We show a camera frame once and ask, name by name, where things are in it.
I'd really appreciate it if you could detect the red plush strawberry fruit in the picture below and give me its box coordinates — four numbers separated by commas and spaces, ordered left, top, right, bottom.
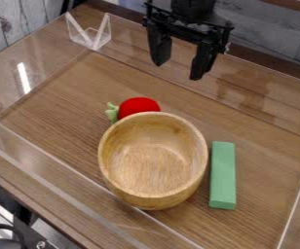
105, 97, 161, 124

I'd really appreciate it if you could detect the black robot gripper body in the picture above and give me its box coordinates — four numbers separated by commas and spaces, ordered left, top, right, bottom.
144, 0, 234, 53

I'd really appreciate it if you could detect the black metal bracket with bolt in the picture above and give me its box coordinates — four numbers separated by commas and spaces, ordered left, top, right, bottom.
13, 217, 58, 249

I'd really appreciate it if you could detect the clear acrylic tray enclosure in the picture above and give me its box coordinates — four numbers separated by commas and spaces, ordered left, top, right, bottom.
0, 17, 300, 249

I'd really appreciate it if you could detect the round wooden bowl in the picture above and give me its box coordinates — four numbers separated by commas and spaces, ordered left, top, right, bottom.
98, 112, 209, 210

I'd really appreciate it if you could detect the green rectangular block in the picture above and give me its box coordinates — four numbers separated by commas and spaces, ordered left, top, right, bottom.
209, 141, 236, 210

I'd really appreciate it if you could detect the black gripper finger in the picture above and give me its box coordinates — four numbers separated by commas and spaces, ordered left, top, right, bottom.
148, 24, 173, 66
190, 40, 218, 81

